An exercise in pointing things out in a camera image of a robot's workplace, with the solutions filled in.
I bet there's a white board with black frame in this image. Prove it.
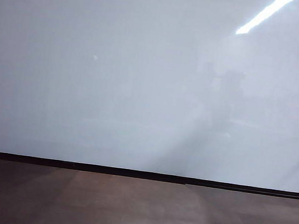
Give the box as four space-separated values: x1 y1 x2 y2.
0 0 299 201

